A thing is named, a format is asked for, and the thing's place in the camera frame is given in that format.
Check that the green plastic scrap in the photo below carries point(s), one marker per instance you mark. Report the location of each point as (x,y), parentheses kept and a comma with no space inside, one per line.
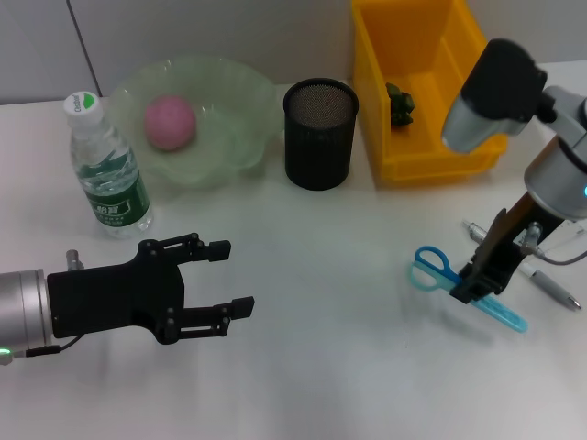
(401,107)

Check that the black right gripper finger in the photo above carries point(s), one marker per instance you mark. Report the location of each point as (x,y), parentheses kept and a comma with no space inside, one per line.
(470,289)

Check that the pink peach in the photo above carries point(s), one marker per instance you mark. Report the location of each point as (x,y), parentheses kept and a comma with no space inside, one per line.
(169,123)

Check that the blue scissors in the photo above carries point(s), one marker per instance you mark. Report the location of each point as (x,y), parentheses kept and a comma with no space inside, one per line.
(504,316)

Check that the grey white pen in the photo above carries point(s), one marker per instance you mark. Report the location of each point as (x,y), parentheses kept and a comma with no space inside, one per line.
(550,284)

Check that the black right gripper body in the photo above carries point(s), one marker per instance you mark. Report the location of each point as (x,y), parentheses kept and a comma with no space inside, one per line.
(504,256)

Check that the black mesh pen holder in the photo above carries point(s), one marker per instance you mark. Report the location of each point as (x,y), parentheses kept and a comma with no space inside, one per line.
(316,156)

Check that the yellow plastic bin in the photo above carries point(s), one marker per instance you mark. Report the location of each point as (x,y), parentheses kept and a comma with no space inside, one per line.
(426,137)

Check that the clear green-label water bottle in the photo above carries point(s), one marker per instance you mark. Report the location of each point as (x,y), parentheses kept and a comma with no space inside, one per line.
(114,192)

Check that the green glass fruit plate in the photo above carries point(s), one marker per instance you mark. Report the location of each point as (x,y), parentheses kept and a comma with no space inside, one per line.
(229,105)

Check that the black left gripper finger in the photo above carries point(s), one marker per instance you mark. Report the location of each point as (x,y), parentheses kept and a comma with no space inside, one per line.
(243,308)
(219,250)

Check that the right wrist camera housing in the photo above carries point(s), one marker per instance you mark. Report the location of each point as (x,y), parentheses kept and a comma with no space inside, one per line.
(495,87)

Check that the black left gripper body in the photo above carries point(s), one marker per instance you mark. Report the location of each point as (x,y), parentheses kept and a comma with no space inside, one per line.
(105,298)

